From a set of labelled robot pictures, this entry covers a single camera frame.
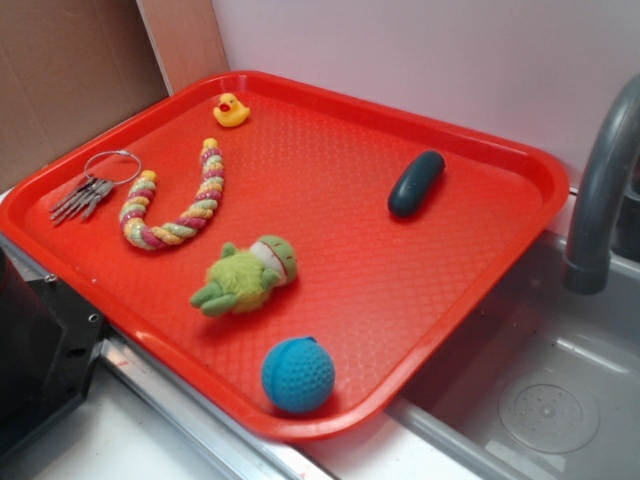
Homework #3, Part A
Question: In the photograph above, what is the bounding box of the bunch of silver keys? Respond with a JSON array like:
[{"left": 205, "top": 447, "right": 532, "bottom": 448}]
[{"left": 49, "top": 175, "right": 115, "bottom": 226}]

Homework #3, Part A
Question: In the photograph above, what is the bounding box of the metal key ring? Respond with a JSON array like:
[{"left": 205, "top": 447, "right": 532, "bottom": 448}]
[{"left": 83, "top": 150, "right": 143, "bottom": 186}]

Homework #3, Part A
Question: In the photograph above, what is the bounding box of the brown cardboard panel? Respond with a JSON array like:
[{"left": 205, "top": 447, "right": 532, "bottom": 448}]
[{"left": 1, "top": 1, "right": 228, "bottom": 191}]

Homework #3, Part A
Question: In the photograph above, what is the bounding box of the yellow rubber duck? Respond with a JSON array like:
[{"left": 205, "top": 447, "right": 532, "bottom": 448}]
[{"left": 213, "top": 93, "right": 251, "bottom": 128}]

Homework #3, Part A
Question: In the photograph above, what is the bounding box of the grey faucet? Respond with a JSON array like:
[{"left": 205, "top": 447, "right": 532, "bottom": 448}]
[{"left": 562, "top": 76, "right": 639, "bottom": 295}]

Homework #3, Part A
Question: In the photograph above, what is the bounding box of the dark green toy cucumber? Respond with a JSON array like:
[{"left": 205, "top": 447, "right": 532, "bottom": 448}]
[{"left": 387, "top": 150, "right": 446, "bottom": 218}]

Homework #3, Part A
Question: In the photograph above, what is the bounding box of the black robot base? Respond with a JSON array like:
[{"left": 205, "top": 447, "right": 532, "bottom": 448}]
[{"left": 1, "top": 253, "right": 106, "bottom": 461}]

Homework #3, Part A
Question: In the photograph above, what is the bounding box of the red plastic tray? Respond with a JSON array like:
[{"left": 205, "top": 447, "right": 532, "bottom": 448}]
[{"left": 1, "top": 72, "right": 569, "bottom": 442}]

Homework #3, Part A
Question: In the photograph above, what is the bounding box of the green plush frog toy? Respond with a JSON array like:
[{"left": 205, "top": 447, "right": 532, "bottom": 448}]
[{"left": 190, "top": 235, "right": 298, "bottom": 317}]

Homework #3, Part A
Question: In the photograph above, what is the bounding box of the multicolored twisted rope toy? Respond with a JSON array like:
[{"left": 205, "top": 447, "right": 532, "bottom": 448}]
[{"left": 119, "top": 138, "right": 225, "bottom": 251}]

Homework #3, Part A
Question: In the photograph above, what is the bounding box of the grey plastic sink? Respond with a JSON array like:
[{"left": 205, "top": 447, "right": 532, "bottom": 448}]
[{"left": 388, "top": 233, "right": 639, "bottom": 479}]

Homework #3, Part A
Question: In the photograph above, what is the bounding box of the blue dimpled ball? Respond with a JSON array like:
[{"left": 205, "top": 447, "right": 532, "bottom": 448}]
[{"left": 261, "top": 337, "right": 336, "bottom": 414}]

